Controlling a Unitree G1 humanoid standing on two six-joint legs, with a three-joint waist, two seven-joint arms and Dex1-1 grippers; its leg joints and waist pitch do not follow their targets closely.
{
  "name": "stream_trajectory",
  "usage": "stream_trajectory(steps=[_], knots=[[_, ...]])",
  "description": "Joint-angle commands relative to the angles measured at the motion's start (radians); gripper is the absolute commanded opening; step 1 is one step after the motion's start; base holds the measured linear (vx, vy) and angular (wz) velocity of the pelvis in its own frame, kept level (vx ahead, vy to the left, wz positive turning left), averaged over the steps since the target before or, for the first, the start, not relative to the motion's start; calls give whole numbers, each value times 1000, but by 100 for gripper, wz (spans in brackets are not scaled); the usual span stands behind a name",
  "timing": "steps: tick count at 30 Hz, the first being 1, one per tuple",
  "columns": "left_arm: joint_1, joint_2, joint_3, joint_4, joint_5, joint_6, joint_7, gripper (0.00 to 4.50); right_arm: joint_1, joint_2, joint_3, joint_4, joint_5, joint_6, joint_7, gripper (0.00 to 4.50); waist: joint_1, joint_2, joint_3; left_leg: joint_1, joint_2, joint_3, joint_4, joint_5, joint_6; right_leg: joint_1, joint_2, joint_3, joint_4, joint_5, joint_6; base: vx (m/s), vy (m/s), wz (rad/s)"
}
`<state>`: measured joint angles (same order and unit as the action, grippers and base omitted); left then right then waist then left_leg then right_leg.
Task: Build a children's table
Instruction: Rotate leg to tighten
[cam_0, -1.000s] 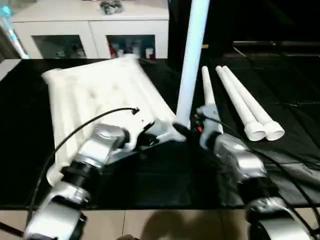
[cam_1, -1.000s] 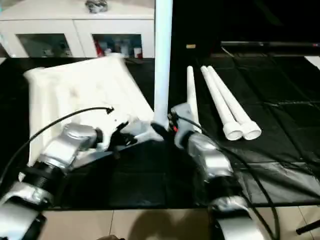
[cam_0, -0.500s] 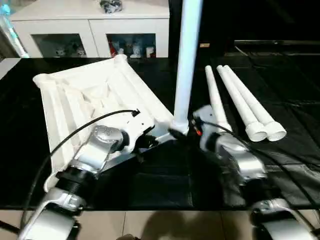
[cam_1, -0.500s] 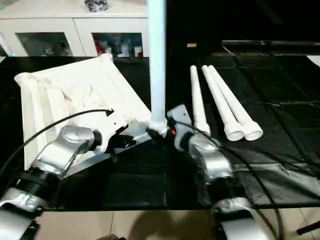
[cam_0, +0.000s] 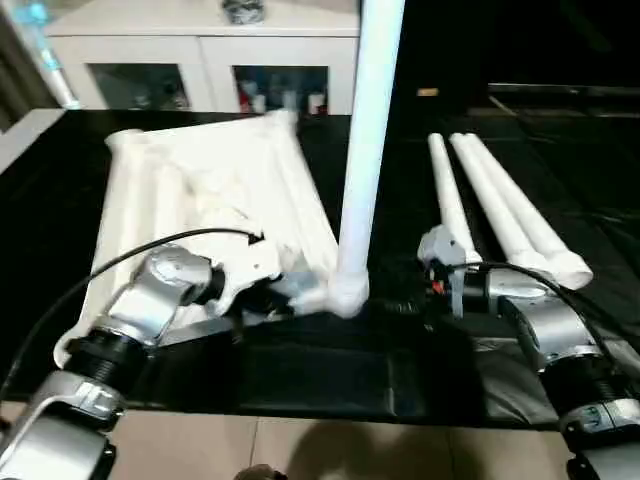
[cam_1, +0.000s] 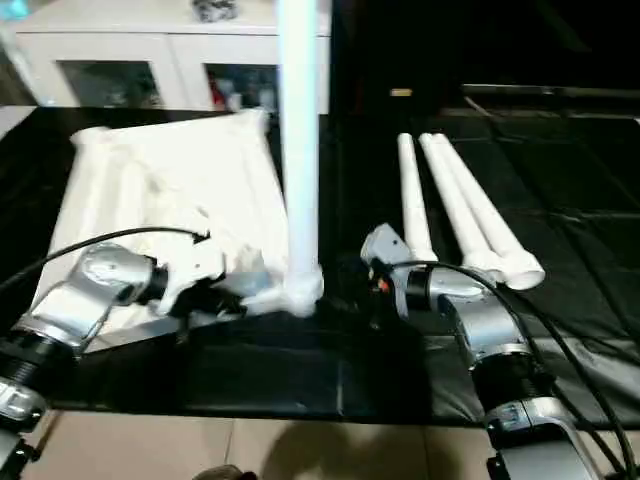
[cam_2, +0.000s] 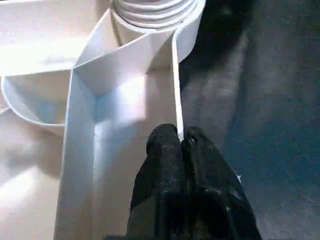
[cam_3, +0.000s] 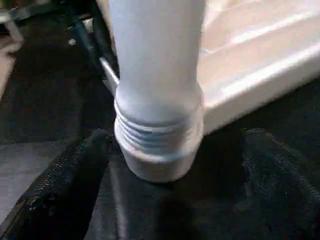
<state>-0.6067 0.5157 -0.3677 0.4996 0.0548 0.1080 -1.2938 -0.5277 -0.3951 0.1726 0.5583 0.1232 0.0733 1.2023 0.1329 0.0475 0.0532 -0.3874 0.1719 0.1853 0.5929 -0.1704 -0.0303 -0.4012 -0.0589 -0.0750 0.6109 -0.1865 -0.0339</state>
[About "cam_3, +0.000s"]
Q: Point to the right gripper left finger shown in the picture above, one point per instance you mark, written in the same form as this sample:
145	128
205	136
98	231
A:
55	200

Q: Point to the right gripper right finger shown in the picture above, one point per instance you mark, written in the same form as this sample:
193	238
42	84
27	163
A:
285	200

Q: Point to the white plastic table top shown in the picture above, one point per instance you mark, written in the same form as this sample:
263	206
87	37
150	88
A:
260	65

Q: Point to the white plastic table leg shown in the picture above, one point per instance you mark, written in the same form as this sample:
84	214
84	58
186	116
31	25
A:
157	60

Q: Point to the black work mat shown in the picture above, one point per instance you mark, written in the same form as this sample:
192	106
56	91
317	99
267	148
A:
45	90

